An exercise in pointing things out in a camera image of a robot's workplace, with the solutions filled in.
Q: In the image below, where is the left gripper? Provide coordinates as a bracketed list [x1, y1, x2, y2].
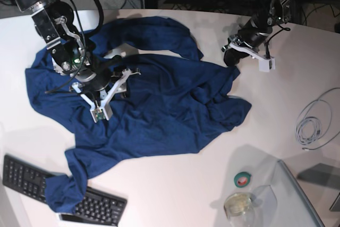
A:
[224, 21, 273, 66]

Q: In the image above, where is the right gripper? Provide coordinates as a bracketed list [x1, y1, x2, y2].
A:
[76, 55, 130, 99]

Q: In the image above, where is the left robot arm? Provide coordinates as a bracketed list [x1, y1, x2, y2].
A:
[222, 0, 291, 72]

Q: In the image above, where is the dark blue t-shirt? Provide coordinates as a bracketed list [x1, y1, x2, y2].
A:
[25, 16, 251, 213]

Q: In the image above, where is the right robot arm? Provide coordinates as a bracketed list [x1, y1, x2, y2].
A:
[14, 0, 131, 99]

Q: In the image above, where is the coiled white cable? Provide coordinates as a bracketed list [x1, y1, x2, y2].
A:
[295, 87, 340, 152]

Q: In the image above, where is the green tape roll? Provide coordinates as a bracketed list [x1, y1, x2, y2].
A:
[234, 172, 252, 188]

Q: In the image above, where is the clear tape dispenser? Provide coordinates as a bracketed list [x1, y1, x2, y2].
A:
[224, 192, 256, 227]

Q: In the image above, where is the black computer keyboard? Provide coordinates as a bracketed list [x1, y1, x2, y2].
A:
[3, 155, 127, 226]

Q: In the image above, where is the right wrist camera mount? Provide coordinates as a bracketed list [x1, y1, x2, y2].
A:
[71, 68, 141, 123]

